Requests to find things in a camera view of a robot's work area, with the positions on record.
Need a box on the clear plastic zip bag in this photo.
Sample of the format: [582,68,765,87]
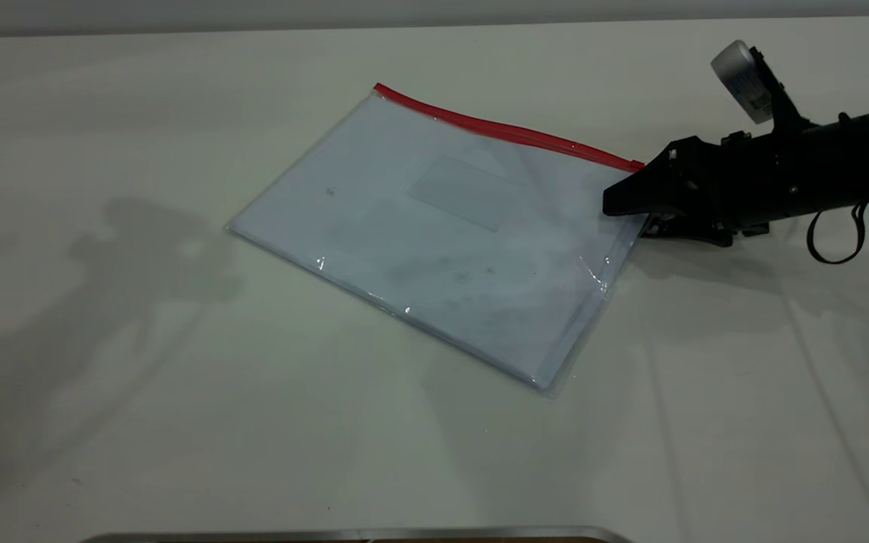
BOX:
[225,82,650,398]

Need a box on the black looped cable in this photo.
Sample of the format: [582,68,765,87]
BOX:
[806,192,869,265]

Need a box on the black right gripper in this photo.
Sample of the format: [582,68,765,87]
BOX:
[603,131,809,248]

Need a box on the silver metal rim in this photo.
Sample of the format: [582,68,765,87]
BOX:
[80,526,635,543]

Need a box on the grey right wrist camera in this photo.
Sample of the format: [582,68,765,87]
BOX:
[710,40,812,130]

